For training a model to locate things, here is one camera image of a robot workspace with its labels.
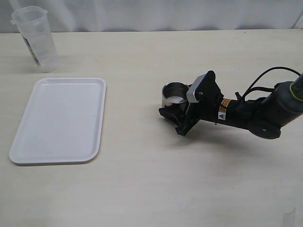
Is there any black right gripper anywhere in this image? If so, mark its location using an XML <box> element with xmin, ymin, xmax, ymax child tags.
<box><xmin>159</xmin><ymin>70</ymin><xmax>223</xmax><ymax>136</ymax></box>

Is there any stainless steel cup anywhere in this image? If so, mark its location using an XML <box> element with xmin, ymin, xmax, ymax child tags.
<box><xmin>161</xmin><ymin>81</ymin><xmax>189</xmax><ymax>107</ymax></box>

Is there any translucent plastic measuring cup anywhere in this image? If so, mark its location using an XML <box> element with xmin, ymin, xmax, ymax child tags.
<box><xmin>11</xmin><ymin>6</ymin><xmax>60</xmax><ymax>73</ymax></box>

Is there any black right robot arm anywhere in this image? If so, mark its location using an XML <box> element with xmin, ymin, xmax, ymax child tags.
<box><xmin>159</xmin><ymin>67</ymin><xmax>303</xmax><ymax>140</ymax></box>

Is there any white plastic tray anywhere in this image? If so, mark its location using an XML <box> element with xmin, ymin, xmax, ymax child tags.
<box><xmin>9</xmin><ymin>78</ymin><xmax>107</xmax><ymax>165</ymax></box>

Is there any white backdrop curtain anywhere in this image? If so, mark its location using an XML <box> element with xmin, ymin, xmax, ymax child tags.
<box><xmin>0</xmin><ymin>0</ymin><xmax>303</xmax><ymax>33</ymax></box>

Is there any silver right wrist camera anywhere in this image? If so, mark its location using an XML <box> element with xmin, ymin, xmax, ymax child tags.
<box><xmin>186</xmin><ymin>74</ymin><xmax>206</xmax><ymax>104</ymax></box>

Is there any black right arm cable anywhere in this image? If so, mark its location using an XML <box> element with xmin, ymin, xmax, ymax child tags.
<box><xmin>234</xmin><ymin>66</ymin><xmax>303</xmax><ymax>102</ymax></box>

